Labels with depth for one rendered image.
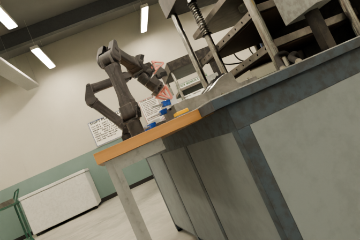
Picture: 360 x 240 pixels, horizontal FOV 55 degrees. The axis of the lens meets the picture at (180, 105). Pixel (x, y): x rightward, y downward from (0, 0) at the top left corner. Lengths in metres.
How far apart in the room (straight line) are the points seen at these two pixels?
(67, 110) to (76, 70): 1.04
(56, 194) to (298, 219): 7.46
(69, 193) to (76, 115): 2.04
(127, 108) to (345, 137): 0.86
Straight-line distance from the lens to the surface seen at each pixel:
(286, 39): 2.34
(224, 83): 1.85
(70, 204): 8.38
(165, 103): 1.79
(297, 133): 1.27
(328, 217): 1.33
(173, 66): 6.47
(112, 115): 2.10
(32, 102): 9.51
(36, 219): 8.59
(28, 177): 9.44
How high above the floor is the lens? 0.74
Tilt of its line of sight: 5 degrees up
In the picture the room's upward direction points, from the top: 24 degrees counter-clockwise
